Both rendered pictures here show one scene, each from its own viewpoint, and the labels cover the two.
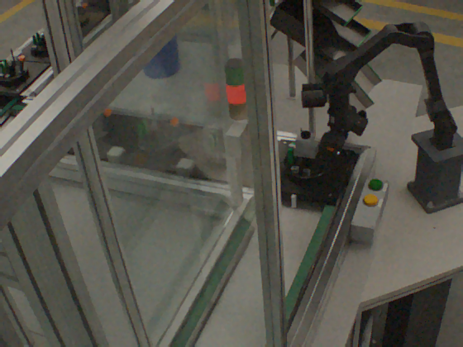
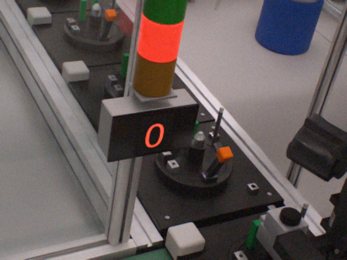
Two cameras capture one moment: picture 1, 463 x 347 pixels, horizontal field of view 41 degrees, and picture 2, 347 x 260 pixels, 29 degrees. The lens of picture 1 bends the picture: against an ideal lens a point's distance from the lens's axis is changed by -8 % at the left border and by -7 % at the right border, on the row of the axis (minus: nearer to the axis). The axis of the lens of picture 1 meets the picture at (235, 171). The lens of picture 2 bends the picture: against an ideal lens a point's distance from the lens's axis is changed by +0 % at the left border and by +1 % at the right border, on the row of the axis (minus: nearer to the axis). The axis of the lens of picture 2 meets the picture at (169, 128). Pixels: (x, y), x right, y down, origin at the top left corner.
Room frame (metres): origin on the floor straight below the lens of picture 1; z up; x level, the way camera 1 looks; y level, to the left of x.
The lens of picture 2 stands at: (0.83, -0.43, 1.71)
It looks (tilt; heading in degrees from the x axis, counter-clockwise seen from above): 35 degrees down; 32
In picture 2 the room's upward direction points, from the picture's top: 11 degrees clockwise
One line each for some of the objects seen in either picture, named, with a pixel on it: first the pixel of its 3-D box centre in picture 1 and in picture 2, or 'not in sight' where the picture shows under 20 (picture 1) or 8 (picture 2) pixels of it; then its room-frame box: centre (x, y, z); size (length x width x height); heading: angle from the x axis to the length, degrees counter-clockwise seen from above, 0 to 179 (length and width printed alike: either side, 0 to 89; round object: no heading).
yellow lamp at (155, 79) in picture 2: not in sight; (154, 69); (1.42, -0.02, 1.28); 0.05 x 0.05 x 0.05
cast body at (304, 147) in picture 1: (303, 142); (281, 226); (1.54, -0.20, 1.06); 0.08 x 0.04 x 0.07; 66
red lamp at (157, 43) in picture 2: not in sight; (160, 34); (1.42, -0.02, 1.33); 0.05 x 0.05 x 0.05
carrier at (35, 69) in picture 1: (11, 67); not in sight; (2.36, 0.88, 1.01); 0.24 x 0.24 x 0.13; 65
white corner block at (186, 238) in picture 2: not in sight; (184, 242); (1.49, -0.08, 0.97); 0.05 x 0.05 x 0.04; 65
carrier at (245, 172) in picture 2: not in sight; (196, 149); (1.65, 0.02, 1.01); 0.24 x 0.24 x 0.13; 65
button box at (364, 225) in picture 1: (369, 209); not in sight; (1.37, -0.37, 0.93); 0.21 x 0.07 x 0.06; 155
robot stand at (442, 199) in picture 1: (439, 168); not in sight; (1.48, -0.61, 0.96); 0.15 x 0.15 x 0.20; 13
